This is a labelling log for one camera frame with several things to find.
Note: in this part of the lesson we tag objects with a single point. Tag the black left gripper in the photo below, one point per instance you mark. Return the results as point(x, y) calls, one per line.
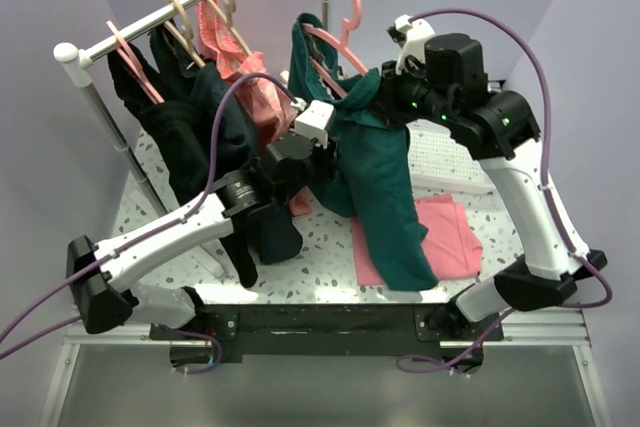
point(328, 158)

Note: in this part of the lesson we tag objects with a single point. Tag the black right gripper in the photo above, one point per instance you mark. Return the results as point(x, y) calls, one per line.
point(387, 100)

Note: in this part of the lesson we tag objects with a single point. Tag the green shorts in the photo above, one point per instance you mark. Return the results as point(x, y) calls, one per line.
point(372, 182)

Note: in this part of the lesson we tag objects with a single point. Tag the pink plastic hanger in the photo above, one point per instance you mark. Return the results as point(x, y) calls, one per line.
point(341, 44)

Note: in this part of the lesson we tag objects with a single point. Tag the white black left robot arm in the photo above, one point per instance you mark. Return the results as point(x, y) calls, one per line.
point(105, 277)

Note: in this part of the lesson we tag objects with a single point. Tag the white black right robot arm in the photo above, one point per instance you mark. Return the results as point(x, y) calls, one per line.
point(442, 79)

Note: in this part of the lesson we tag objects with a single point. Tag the beige wooden hanger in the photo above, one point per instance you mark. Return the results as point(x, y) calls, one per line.
point(183, 33)
point(225, 12)

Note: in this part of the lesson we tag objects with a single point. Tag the pink hanger with dark garment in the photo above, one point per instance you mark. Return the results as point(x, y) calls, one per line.
point(131, 60)

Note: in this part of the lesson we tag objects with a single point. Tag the white plastic basket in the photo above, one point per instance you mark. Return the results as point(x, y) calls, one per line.
point(436, 161)

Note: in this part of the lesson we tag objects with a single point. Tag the dark green hanging garment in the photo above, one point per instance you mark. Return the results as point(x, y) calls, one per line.
point(274, 238)

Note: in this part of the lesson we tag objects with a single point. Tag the pink folded cloth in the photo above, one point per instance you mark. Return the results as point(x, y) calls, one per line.
point(452, 248)

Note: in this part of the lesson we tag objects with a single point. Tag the black hanging garment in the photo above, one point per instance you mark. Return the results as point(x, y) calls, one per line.
point(178, 128)

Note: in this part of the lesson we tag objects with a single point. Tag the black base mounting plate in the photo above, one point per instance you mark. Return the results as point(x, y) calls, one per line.
point(366, 330)

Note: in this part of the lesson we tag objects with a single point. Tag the white metal clothes rack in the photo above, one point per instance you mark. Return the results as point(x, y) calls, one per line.
point(150, 17)

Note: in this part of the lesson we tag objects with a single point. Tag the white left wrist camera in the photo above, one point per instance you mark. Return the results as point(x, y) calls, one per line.
point(314, 121)

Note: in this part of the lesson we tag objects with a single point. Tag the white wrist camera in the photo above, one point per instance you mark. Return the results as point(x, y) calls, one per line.
point(314, 121)
point(411, 36)

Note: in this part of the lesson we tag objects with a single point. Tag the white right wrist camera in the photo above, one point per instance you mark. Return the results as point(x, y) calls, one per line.
point(411, 36)

